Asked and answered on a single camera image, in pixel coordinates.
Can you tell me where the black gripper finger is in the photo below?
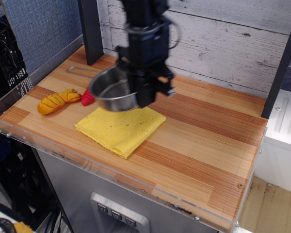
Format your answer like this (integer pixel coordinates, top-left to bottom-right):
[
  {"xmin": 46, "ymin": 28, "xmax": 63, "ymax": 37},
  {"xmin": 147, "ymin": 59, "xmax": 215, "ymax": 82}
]
[
  {"xmin": 135, "ymin": 76, "xmax": 158, "ymax": 108},
  {"xmin": 127, "ymin": 72, "xmax": 137, "ymax": 93}
]

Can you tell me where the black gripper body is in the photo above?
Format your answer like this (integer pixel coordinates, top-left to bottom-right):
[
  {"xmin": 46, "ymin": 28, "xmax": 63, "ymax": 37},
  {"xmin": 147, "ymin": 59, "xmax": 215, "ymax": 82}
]
[{"xmin": 116, "ymin": 21, "xmax": 175, "ymax": 97}]

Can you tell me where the stainless steel pot with handle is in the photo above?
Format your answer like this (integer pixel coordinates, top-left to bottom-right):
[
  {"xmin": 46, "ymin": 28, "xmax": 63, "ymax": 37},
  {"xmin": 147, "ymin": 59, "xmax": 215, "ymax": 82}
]
[{"xmin": 66, "ymin": 65, "xmax": 139, "ymax": 112}]

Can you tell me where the yellow folded napkin cloth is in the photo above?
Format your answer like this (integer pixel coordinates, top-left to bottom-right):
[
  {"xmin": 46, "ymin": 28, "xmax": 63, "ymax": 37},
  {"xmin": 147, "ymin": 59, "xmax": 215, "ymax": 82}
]
[{"xmin": 75, "ymin": 107, "xmax": 166, "ymax": 159}]

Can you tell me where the clear acrylic table guard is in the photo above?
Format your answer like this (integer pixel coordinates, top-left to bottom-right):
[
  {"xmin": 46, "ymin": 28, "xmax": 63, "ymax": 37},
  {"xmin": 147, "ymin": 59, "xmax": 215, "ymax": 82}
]
[{"xmin": 0, "ymin": 48, "xmax": 267, "ymax": 233}]

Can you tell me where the stainless steel cabinet front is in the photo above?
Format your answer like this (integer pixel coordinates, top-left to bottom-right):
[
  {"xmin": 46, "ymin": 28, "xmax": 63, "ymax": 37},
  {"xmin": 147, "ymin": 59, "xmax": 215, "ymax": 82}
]
[{"xmin": 37, "ymin": 150, "xmax": 216, "ymax": 233}]

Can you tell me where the silver button panel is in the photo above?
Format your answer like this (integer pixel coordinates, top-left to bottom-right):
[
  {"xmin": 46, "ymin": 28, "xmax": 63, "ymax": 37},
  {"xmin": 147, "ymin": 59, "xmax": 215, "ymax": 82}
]
[{"xmin": 90, "ymin": 192, "xmax": 150, "ymax": 233}]

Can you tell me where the white ribbed appliance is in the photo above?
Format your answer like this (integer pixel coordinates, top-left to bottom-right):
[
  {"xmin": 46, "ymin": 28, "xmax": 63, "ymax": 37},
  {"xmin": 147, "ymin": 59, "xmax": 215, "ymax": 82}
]
[{"xmin": 254, "ymin": 90, "xmax": 291, "ymax": 191}]

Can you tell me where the orange plush toy bottom corner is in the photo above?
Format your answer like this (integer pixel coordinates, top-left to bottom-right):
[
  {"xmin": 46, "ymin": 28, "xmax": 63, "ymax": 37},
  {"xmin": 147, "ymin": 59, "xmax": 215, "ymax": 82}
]
[{"xmin": 13, "ymin": 222, "xmax": 34, "ymax": 233}]

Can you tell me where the red handled metal fork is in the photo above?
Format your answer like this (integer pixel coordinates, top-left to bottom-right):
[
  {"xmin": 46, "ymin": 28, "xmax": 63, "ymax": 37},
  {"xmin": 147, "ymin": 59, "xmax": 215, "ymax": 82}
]
[{"xmin": 81, "ymin": 89, "xmax": 95, "ymax": 106}]

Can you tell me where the dark grey left post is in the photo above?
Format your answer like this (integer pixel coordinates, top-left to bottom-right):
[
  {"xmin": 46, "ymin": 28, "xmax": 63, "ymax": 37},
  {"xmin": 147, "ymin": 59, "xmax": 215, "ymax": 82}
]
[{"xmin": 78, "ymin": 0, "xmax": 104, "ymax": 66}]

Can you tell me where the dark grey post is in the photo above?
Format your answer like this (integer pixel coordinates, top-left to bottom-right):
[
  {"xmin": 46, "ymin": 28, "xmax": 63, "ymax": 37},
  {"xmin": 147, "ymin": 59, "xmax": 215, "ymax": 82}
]
[
  {"xmin": 261, "ymin": 33, "xmax": 291, "ymax": 119},
  {"xmin": 78, "ymin": 0, "xmax": 104, "ymax": 66}
]

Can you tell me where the black crate with cables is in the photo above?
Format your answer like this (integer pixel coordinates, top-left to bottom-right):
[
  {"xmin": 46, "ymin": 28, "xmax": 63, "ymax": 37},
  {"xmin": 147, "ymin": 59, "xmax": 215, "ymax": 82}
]
[{"xmin": 0, "ymin": 17, "xmax": 28, "ymax": 97}]

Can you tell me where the dark grey right post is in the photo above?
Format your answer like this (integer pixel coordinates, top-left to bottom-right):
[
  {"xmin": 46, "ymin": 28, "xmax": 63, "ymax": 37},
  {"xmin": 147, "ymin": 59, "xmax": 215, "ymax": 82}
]
[{"xmin": 261, "ymin": 33, "xmax": 291, "ymax": 119}]

